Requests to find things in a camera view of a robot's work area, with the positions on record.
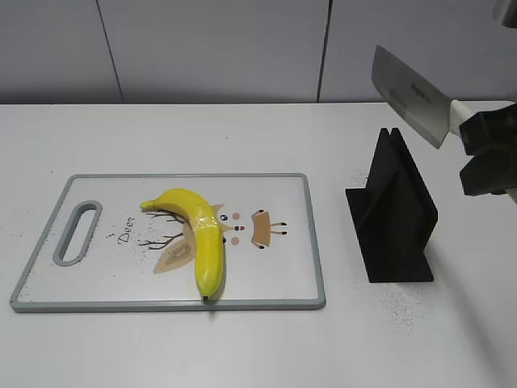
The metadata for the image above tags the white grey-rimmed cutting board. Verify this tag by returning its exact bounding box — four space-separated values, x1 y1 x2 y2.
10 173 326 313

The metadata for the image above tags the black knife stand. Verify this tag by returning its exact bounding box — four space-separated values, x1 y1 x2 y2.
345 128 438 283

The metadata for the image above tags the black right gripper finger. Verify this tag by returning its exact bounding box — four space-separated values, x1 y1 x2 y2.
460 139 516 196

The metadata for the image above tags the yellow plastic banana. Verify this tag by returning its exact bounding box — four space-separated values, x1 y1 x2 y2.
141 188 225 302

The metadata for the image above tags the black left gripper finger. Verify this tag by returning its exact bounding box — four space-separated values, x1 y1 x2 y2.
460 103 516 155

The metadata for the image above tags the steel cleaver knife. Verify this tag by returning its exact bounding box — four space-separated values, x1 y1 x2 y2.
371 45 474 149

